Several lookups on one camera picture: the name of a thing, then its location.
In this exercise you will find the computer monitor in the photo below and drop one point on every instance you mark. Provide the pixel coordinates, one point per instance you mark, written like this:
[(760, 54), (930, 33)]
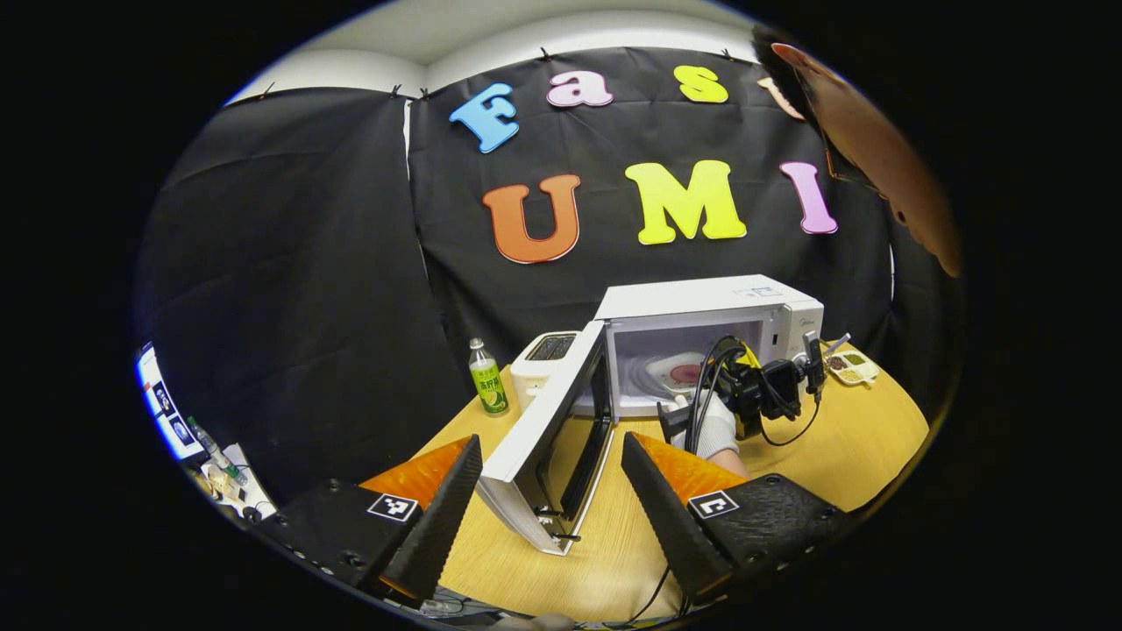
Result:
[(166, 412)]

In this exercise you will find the white toaster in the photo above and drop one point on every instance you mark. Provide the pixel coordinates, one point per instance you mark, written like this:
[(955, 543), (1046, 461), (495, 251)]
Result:
[(530, 377)]

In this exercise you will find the white square plate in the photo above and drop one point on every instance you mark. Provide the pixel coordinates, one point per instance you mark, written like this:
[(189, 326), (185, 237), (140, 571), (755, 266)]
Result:
[(653, 372)]

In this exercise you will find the clear plastic bottle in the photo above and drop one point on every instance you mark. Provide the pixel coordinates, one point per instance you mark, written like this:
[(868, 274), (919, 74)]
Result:
[(215, 451)]

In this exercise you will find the pink round food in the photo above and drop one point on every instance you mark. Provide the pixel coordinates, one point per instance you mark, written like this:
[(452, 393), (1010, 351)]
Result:
[(685, 374)]

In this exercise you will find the white divided bean dish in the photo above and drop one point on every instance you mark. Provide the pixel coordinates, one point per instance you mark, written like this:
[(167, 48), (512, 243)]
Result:
[(852, 368)]

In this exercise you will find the green drink bottle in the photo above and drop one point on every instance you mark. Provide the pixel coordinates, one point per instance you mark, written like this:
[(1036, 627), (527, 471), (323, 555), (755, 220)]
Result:
[(488, 386)]

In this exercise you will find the white microwave oven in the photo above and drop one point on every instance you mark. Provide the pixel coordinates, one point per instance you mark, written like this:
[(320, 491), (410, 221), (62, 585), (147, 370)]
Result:
[(684, 302)]

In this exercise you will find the white side table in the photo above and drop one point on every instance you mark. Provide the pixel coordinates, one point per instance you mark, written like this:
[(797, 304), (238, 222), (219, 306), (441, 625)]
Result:
[(250, 491)]

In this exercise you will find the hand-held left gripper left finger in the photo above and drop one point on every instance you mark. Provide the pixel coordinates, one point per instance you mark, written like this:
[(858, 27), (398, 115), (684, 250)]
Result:
[(438, 526)]

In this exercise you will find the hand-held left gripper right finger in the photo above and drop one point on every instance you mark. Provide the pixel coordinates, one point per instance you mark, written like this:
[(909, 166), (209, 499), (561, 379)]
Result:
[(671, 526)]

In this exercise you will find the black backdrop cloth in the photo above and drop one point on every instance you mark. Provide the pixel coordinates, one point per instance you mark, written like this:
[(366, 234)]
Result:
[(298, 280)]

